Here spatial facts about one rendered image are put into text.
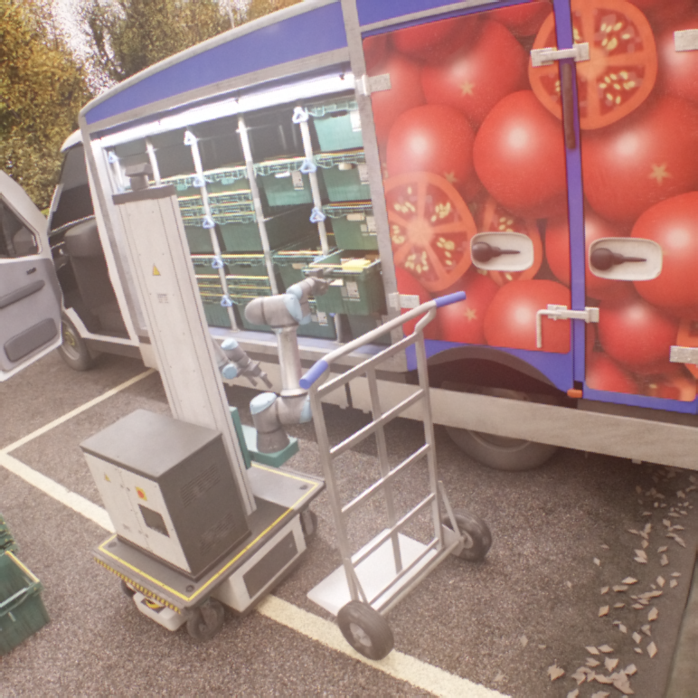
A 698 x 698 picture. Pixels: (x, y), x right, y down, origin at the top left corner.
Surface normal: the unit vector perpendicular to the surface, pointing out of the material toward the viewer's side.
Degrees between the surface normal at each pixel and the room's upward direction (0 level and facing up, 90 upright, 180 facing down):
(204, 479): 90
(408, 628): 0
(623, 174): 90
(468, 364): 90
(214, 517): 90
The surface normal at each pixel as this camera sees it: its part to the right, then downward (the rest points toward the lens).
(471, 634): -0.16, -0.91
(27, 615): 0.78, 0.20
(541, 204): -0.58, 0.40
